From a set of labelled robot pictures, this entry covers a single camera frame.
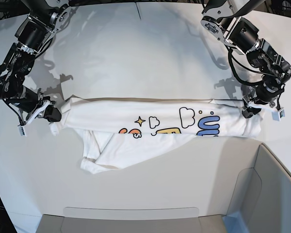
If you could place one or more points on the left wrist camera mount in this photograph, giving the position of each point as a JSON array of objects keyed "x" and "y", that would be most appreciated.
[{"x": 277, "y": 114}]

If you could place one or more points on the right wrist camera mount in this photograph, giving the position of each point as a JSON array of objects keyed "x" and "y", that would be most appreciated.
[{"x": 28, "y": 118}]

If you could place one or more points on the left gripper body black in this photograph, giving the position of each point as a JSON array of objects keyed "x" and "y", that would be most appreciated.
[{"x": 266, "y": 98}]

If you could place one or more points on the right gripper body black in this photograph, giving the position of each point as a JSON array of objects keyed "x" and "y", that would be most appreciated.
[{"x": 28, "y": 100}]

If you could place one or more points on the beige cardboard box right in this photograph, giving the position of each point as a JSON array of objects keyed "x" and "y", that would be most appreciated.
[{"x": 261, "y": 200}]

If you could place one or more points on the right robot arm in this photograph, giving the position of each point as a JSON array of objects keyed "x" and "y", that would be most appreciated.
[{"x": 34, "y": 37}]

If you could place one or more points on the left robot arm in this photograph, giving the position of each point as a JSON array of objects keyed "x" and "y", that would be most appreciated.
[{"x": 224, "y": 19}]

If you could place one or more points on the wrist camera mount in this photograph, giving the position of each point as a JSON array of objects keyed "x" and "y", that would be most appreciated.
[
  {"x": 28, "y": 118},
  {"x": 277, "y": 114}
]

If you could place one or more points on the white t-shirt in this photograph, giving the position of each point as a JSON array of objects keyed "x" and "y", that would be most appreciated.
[{"x": 117, "y": 134}]

